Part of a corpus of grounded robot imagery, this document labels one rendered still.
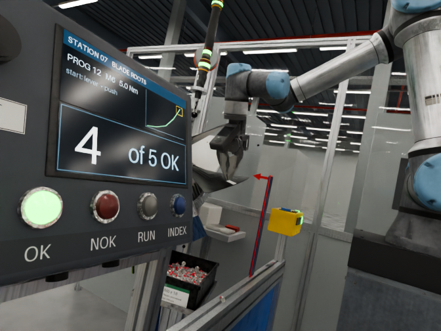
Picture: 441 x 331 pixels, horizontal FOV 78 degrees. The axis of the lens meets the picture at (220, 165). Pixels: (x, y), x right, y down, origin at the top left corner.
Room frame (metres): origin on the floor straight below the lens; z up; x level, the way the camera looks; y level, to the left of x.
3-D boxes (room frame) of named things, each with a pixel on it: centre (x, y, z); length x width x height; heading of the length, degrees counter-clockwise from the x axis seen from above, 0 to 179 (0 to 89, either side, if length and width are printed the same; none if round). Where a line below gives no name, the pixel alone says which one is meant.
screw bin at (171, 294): (0.81, 0.04, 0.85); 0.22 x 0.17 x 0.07; 167
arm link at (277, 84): (0.81, -0.10, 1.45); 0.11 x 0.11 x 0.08; 62
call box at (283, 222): (1.14, -0.32, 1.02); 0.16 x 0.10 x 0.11; 152
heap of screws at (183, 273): (0.80, 0.05, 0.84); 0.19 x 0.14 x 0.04; 167
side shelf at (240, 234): (1.59, -0.01, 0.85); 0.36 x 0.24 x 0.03; 62
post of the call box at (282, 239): (1.14, -0.31, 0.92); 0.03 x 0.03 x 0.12; 62
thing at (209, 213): (1.65, 0.04, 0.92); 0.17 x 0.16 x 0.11; 152
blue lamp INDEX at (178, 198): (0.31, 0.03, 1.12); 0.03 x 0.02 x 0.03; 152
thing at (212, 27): (1.05, 0.14, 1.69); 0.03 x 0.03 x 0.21
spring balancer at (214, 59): (1.76, 0.23, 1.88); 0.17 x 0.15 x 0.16; 62
